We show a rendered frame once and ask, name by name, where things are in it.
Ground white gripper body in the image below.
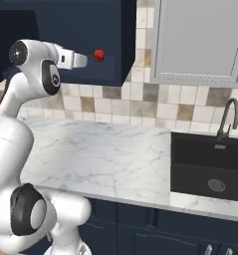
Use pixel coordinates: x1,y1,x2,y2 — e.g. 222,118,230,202
72,52,89,71

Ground navy base cabinets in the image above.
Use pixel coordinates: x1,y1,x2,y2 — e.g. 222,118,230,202
20,196,238,255

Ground black sink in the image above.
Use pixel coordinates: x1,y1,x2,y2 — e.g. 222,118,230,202
169,130,238,203

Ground navy wall cabinet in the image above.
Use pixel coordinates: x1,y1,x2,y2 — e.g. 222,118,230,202
0,0,137,88

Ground grey wall cabinet door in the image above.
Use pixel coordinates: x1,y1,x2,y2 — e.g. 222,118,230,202
149,0,238,86

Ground dark grey tap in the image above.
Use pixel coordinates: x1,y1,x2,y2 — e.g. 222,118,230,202
216,97,238,141

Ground navy cabinet door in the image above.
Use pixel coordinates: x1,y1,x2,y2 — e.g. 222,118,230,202
0,9,40,90

